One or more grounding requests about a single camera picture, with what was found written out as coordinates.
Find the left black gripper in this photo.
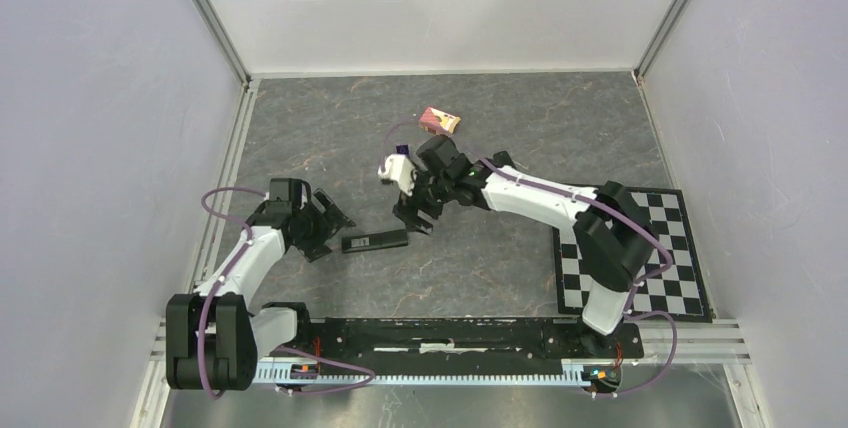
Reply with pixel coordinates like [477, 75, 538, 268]
[292, 189, 354, 263]

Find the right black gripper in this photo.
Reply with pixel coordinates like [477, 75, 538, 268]
[392, 161, 452, 236]

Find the black remote control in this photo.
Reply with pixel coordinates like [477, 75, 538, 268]
[491, 150, 516, 168]
[341, 229, 409, 254]

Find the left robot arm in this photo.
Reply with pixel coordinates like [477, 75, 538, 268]
[165, 178, 355, 398]

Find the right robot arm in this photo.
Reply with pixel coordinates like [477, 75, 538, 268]
[377, 134, 673, 356]

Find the red white small box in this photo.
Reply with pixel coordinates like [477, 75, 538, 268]
[418, 106, 461, 136]

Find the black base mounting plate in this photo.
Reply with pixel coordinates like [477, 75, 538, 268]
[289, 317, 645, 376]

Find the checkerboard calibration board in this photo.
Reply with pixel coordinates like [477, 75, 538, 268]
[551, 184, 715, 324]

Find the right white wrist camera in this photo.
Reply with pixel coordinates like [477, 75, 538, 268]
[377, 154, 417, 196]

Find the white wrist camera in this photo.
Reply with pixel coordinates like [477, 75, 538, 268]
[377, 154, 417, 196]
[266, 177, 312, 208]

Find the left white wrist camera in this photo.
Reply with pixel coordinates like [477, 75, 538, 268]
[266, 177, 312, 208]

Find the white slotted cable duct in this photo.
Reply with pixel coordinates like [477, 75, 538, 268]
[253, 358, 590, 388]

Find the left aluminium corner post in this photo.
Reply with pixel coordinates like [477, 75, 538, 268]
[192, 0, 252, 85]

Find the aluminium corner post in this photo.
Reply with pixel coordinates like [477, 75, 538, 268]
[633, 0, 690, 86]
[192, 0, 252, 85]

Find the right aluminium corner post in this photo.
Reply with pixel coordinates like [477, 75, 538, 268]
[633, 0, 690, 86]

